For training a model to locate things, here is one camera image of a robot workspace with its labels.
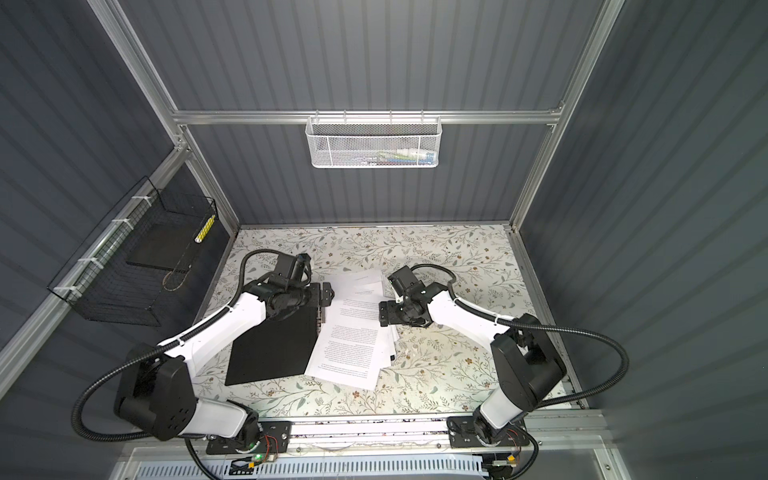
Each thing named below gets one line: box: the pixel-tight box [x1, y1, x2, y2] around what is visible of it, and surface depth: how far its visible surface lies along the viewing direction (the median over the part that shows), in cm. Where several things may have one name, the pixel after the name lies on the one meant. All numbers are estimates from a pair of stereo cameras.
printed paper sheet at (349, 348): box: [304, 296, 386, 391], surface depth 90 cm
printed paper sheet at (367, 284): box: [322, 270, 385, 300], surface depth 104 cm
